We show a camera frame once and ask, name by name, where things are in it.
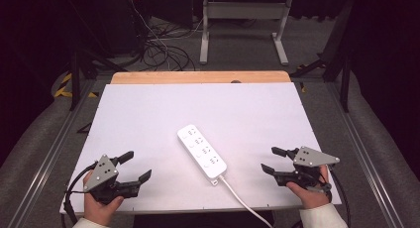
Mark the person's right hand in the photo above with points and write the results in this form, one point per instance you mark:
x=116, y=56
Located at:
x=312, y=198

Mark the black equipment cabinet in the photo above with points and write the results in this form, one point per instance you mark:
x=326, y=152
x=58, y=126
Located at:
x=115, y=23

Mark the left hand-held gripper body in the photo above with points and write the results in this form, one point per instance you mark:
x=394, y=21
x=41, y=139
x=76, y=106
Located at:
x=103, y=171

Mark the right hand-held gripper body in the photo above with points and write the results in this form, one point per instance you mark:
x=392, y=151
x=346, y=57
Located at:
x=310, y=158

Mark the yellow black hazard tape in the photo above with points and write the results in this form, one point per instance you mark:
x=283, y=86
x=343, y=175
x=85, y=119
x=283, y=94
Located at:
x=64, y=89

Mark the black metal stand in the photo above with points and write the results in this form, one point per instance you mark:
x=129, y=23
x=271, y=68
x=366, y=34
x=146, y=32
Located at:
x=76, y=76
x=340, y=66

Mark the white metal desk frame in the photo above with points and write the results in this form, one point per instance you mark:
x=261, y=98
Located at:
x=244, y=10

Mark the wooden table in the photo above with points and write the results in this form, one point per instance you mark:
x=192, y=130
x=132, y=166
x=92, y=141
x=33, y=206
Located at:
x=185, y=77

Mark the white power strip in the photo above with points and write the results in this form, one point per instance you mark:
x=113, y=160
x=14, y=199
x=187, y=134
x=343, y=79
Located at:
x=201, y=152

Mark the aluminium floor rail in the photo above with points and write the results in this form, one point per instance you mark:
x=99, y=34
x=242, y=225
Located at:
x=366, y=162
x=49, y=155

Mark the person's left hand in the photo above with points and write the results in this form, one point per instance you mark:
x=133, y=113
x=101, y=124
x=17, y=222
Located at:
x=98, y=212

